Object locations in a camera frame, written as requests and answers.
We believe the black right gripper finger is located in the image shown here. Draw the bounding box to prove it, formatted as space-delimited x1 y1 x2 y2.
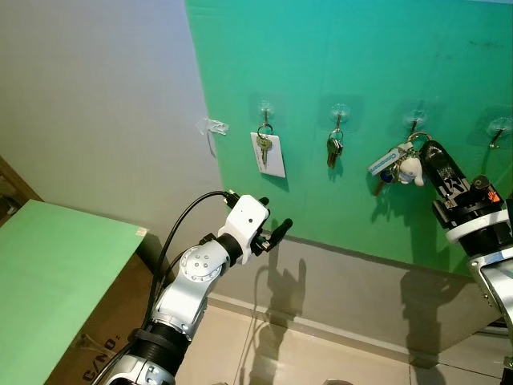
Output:
421 140 467 203

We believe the key bunch with white charm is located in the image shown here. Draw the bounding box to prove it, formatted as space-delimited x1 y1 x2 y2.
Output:
367 131 435 193

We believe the key with white card tag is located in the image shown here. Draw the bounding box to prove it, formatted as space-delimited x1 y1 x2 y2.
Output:
250 120 287 178

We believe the small dark key bunch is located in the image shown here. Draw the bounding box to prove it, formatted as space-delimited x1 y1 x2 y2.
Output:
326 131 345 169

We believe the crumpled clear tape piece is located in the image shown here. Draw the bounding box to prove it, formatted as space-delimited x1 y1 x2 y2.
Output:
197 117 228 137

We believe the green table cover sheet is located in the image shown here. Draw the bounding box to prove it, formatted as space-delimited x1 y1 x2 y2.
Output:
0 199 150 385

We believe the brown wooden board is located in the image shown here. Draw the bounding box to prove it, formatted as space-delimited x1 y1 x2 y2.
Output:
0 156 41 225

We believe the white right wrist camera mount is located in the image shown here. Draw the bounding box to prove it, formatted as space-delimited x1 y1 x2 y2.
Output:
445 215 513 246

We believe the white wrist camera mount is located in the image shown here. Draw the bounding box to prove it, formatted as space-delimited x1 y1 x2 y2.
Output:
218 195 269 257
445 215 513 246

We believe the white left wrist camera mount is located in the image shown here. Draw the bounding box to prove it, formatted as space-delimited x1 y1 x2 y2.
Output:
218 195 269 257

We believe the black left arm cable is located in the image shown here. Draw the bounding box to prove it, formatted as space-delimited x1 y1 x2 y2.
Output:
148 191 237 322

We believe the clear adhesive wall hook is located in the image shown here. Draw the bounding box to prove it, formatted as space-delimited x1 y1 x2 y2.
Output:
252 98 278 133
401 106 430 137
483 114 513 150
325 99 353 136

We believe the green wall board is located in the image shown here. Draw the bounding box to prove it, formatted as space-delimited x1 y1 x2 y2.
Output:
186 0 513 278

